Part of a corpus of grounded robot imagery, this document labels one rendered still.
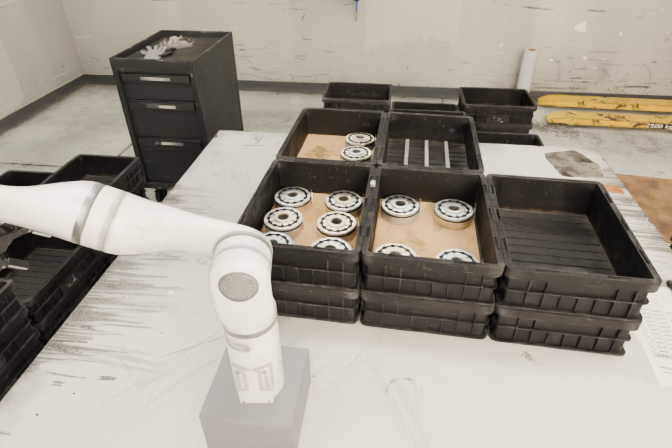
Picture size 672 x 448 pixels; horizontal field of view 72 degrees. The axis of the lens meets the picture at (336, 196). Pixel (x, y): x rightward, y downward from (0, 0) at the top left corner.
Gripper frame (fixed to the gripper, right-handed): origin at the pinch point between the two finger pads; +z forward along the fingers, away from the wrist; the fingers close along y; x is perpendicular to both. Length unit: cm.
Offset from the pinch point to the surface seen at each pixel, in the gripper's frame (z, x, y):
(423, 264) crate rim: 47, 45, -50
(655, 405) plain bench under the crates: 79, 87, -59
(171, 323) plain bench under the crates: 30.8, 14.1, 2.6
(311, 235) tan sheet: 49, 15, -33
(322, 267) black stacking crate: 40, 30, -34
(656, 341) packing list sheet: 92, 79, -69
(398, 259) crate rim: 44, 41, -47
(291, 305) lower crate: 45, 27, -20
